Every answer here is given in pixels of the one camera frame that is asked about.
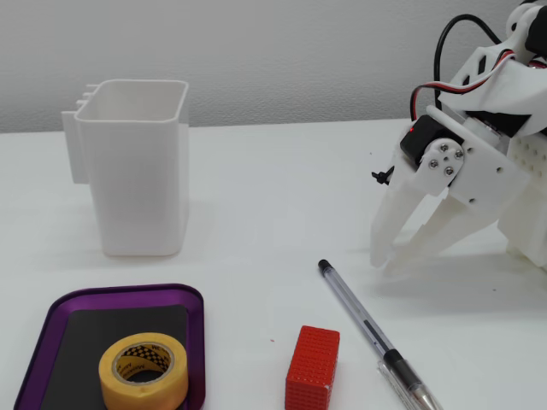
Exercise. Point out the yellow tape roll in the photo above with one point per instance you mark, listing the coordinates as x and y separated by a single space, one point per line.
141 393

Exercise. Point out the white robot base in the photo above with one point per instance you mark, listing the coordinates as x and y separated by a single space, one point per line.
530 205

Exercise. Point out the white plastic box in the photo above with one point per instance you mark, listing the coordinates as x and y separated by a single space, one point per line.
137 179

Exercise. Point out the clear black ballpoint pen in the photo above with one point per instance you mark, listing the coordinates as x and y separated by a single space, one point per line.
354 307

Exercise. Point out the purple metal tray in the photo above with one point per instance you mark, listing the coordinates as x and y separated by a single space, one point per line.
128 294

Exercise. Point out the red ribbed block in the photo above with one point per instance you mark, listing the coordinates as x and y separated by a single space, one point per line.
312 367

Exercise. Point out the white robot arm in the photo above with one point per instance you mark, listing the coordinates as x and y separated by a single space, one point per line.
504 81

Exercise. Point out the black tray mat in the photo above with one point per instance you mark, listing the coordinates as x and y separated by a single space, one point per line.
85 341

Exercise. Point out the black zip tie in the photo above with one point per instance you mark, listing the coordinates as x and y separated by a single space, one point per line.
382 176

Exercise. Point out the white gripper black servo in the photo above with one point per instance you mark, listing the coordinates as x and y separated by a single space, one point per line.
485 172

